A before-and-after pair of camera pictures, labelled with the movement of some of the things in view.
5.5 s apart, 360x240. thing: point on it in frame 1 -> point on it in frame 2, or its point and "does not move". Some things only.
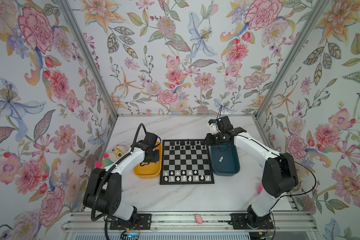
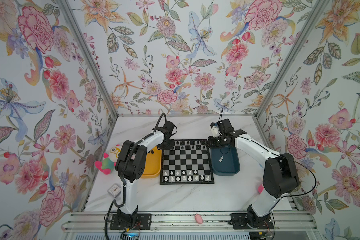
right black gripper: (208, 139) does not move
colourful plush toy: (115, 153) does not move
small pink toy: (198, 218) does not move
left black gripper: (156, 158) -> (170, 147)
